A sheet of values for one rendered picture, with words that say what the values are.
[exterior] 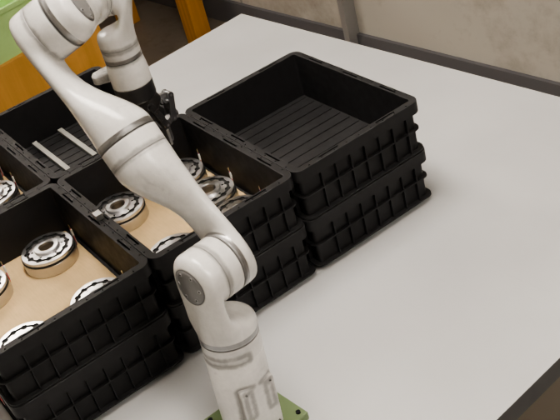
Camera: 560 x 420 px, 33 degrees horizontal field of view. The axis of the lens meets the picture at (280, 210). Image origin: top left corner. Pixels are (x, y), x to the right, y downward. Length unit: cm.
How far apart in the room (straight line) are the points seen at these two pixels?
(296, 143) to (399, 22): 194
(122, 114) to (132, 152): 6
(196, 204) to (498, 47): 231
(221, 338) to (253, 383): 11
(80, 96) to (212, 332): 39
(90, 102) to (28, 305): 52
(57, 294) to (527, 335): 82
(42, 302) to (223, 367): 46
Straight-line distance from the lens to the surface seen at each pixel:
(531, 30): 342
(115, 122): 136
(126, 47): 174
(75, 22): 139
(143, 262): 158
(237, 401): 147
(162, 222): 184
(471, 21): 358
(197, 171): 191
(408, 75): 239
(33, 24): 140
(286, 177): 167
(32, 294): 180
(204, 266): 133
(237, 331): 139
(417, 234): 185
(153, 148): 136
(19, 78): 343
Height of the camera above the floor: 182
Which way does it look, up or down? 34 degrees down
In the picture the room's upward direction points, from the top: 16 degrees counter-clockwise
